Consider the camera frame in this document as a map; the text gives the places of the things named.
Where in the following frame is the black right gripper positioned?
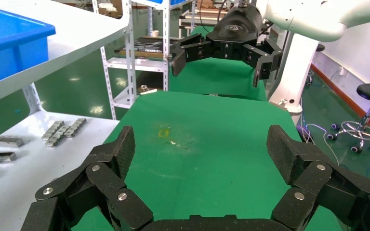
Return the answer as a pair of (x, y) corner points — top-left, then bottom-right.
(171, 3), (284, 88)

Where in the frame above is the white floor cable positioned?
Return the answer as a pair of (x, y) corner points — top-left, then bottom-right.
(300, 122), (341, 167)

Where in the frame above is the grey ribbed connector strip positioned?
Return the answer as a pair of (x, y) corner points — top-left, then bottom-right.
(41, 120), (65, 141)
(64, 118), (87, 138)
(46, 125), (71, 148)

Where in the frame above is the cardboard box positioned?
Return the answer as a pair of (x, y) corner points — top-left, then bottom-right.
(98, 0), (124, 18)

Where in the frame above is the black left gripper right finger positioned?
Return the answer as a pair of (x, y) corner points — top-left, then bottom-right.
(266, 124), (370, 231)

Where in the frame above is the green table cloth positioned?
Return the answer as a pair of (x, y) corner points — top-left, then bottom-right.
(169, 25), (267, 102)
(71, 90), (343, 231)

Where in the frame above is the white metal shelf rack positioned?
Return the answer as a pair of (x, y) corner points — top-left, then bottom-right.
(92, 0), (196, 121)
(0, 0), (133, 231)

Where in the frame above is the black metal parts pile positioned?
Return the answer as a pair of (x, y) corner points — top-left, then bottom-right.
(114, 36), (173, 60)

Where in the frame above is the blue plastic bin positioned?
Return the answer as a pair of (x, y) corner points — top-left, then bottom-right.
(0, 4), (57, 90)

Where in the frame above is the white robot torso column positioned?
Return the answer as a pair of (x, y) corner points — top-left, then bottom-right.
(268, 33), (320, 116)

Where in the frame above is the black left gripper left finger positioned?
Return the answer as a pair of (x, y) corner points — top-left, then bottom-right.
(20, 125), (154, 231)

